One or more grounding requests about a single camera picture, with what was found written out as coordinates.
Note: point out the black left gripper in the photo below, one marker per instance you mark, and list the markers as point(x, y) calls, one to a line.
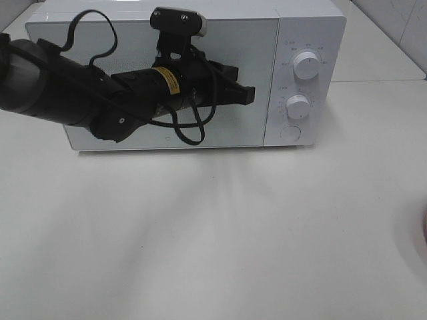
point(186, 75)

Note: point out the white microwave door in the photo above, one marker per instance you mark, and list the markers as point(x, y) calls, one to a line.
point(248, 45)

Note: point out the white control knob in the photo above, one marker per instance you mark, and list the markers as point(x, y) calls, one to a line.
point(306, 64)
point(297, 107)

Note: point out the round door release button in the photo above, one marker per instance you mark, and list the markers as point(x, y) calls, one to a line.
point(290, 134)

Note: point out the pink plate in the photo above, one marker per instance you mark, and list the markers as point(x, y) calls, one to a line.
point(424, 225)

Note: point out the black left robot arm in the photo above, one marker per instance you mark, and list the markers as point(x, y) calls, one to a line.
point(37, 80)

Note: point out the white microwave oven body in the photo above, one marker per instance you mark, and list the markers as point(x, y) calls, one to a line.
point(317, 25)

